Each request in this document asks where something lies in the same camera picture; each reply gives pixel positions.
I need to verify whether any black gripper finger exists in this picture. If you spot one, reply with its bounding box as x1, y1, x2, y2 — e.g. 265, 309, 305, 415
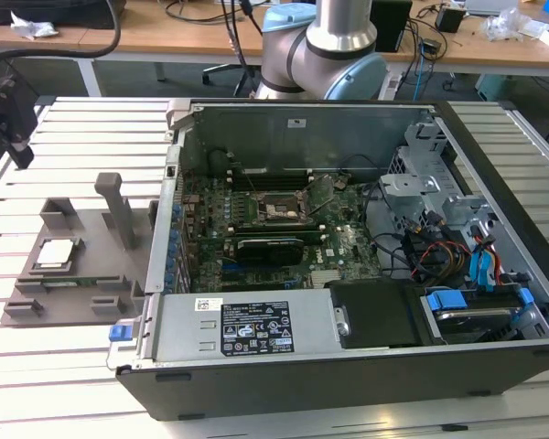
3, 77, 38, 170

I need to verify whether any silver CPU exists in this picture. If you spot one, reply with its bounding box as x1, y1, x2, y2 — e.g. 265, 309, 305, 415
34, 237, 81, 269

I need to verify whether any metal socket cover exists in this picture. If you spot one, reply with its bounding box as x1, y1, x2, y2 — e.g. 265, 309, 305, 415
301, 175, 338, 218

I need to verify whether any CPU socket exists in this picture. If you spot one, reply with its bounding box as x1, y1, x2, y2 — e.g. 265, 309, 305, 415
254, 190, 310, 226

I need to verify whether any crumpled white paper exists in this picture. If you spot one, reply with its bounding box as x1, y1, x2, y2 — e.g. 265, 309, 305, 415
9, 9, 59, 41

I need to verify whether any large black box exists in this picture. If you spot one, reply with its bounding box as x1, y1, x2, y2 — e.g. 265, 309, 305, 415
0, 0, 128, 29

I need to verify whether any green RAM stick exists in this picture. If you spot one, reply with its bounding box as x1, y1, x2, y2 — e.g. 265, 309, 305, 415
39, 274, 105, 290

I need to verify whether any grey parts rack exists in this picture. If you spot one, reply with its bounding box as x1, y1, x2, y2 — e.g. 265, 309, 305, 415
2, 171, 160, 330

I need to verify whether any black chair base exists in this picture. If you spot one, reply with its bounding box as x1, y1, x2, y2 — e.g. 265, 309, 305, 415
201, 62, 260, 98

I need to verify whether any blue case latch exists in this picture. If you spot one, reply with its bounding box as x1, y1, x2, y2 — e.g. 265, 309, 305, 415
108, 321, 135, 344

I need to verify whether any grey power supply unit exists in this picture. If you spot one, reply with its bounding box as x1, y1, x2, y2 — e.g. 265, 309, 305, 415
151, 292, 343, 363

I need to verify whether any black graphics card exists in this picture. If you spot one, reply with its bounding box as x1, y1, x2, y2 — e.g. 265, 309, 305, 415
234, 234, 306, 267

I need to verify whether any silver finned heat sink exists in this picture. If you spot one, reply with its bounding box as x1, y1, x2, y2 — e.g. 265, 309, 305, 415
309, 268, 345, 289

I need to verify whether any green motherboard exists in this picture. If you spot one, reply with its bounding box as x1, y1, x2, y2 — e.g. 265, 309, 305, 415
177, 169, 388, 294

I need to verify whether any white power strip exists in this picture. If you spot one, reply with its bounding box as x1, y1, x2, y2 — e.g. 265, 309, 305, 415
377, 75, 403, 102

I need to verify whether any tall black box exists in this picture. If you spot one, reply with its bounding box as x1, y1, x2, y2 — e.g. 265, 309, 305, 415
371, 0, 414, 54

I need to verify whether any silver metal drive cage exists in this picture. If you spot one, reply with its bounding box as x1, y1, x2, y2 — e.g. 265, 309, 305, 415
375, 109, 498, 241

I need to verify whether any black plastic shroud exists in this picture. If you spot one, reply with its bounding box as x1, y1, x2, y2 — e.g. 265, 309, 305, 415
324, 279, 430, 352

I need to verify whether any black power adapter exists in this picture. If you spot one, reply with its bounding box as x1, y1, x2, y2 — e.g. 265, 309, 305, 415
419, 38, 444, 59

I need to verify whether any black PC case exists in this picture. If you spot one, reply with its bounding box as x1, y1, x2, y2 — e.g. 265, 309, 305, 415
105, 96, 549, 423

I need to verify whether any small black box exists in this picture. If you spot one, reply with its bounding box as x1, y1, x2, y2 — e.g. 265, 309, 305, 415
434, 5, 467, 34

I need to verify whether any pale teal box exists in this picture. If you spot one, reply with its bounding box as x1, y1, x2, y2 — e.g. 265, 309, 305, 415
474, 72, 517, 102

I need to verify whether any silver laptop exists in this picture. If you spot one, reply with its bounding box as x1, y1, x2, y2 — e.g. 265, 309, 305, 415
464, 0, 522, 16

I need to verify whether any clear plastic bag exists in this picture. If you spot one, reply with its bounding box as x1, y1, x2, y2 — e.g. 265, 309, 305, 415
479, 7, 534, 43

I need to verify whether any hard disk with blue carrier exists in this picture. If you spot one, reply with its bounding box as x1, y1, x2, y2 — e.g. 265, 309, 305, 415
421, 286, 539, 347

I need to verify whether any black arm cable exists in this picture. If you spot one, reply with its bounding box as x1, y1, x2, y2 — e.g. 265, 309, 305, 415
0, 0, 123, 65

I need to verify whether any grey case handle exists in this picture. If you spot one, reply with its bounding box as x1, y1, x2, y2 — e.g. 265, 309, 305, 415
165, 97, 197, 134

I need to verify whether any wooden desk white frame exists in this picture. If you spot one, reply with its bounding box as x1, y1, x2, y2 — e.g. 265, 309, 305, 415
0, 0, 269, 98
374, 0, 549, 79

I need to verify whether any silver cage bracket plate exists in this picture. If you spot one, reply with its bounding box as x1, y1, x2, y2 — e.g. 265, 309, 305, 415
377, 172, 443, 203

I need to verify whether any black wire bundle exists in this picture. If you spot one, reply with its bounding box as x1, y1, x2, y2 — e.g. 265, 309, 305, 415
401, 210, 447, 283

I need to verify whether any red yellow wire bundle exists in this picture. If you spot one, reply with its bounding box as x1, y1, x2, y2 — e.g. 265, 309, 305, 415
414, 240, 475, 281

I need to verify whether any blue data wire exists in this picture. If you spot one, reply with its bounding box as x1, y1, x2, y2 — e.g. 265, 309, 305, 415
467, 230, 500, 296

